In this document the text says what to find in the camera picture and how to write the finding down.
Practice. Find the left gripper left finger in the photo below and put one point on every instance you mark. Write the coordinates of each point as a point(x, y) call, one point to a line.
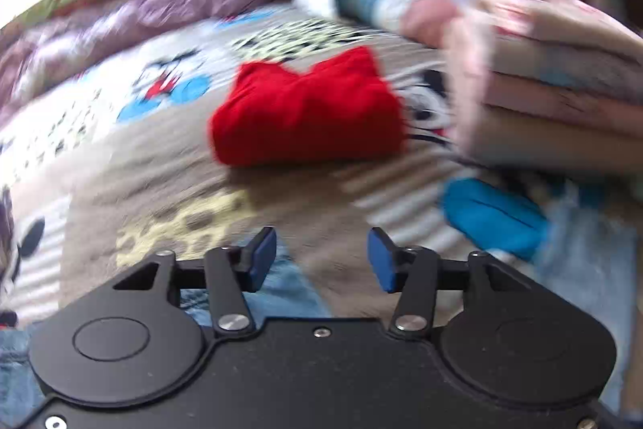
point(225, 273)

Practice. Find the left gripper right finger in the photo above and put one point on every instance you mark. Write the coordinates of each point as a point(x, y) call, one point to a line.
point(417, 274)

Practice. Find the blue denim jacket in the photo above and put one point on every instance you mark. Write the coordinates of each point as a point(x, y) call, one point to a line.
point(577, 252)

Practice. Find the Mickey Mouse bed blanket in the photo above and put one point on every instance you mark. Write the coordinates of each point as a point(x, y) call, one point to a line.
point(117, 165)

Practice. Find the beige folded garment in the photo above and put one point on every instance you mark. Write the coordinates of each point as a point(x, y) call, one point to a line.
point(498, 137)

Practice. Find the red knit sweater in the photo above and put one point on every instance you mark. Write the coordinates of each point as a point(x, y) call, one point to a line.
point(340, 109)

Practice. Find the pink folded garment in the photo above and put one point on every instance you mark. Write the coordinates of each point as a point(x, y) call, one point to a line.
point(564, 105)

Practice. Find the cream top folded garment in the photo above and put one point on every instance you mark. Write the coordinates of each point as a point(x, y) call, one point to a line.
point(570, 23)

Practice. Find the purple crumpled duvet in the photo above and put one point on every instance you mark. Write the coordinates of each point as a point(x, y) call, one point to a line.
point(45, 55)

